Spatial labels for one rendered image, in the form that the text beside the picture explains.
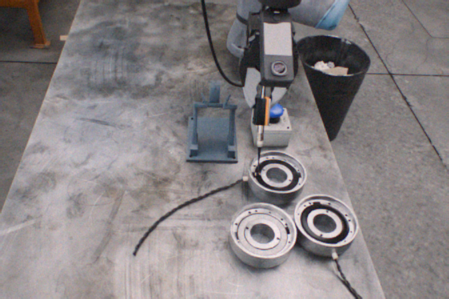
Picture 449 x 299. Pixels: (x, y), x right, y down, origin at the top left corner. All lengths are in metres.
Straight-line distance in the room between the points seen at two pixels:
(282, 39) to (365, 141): 1.64
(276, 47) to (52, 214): 0.45
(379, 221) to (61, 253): 1.44
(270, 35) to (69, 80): 0.55
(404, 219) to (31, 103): 1.81
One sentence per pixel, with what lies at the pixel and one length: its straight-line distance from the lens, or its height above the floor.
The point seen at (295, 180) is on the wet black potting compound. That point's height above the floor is 0.83.
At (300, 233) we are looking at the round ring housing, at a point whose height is 0.83.
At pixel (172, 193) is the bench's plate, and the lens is 0.78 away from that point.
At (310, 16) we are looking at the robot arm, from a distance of 1.05.
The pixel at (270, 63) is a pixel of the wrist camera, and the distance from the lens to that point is 0.63.
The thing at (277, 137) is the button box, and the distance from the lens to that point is 0.87.
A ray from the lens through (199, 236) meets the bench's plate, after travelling 0.72.
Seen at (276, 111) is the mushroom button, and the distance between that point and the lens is 0.85.
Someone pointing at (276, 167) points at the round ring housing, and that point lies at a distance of 0.80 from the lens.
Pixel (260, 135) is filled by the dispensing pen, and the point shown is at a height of 0.89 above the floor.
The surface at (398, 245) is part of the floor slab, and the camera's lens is 1.87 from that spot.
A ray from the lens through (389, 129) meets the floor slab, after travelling 2.38.
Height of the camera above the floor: 1.40
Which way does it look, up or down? 44 degrees down
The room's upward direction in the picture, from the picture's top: 7 degrees clockwise
